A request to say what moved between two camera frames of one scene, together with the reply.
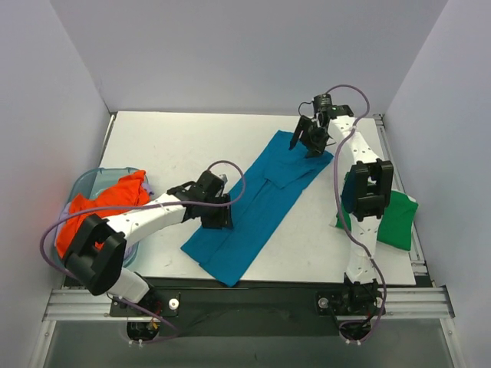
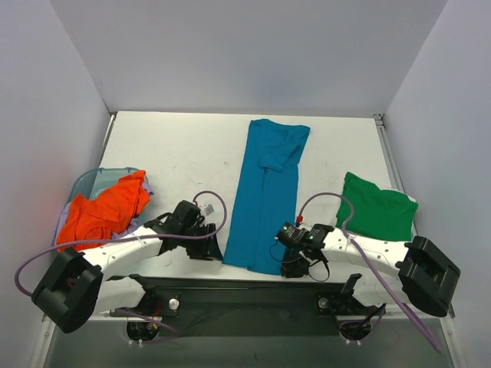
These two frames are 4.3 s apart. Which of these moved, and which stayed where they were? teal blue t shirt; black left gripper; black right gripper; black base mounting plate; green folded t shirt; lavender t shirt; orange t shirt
Moved: black right gripper; black left gripper; teal blue t shirt
Stayed: black base mounting plate; orange t shirt; green folded t shirt; lavender t shirt
